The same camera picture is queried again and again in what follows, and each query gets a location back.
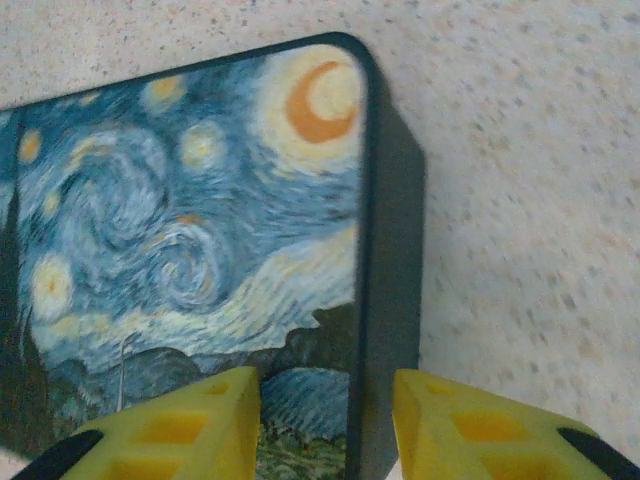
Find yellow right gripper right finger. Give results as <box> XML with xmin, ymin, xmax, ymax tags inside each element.
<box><xmin>392</xmin><ymin>368</ymin><xmax>640</xmax><ymax>480</ymax></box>

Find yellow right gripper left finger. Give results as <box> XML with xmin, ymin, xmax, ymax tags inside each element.
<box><xmin>9</xmin><ymin>365</ymin><xmax>262</xmax><ymax>480</ymax></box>

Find starry night printed tin box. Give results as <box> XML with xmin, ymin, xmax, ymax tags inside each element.
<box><xmin>0</xmin><ymin>32</ymin><xmax>426</xmax><ymax>480</ymax></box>

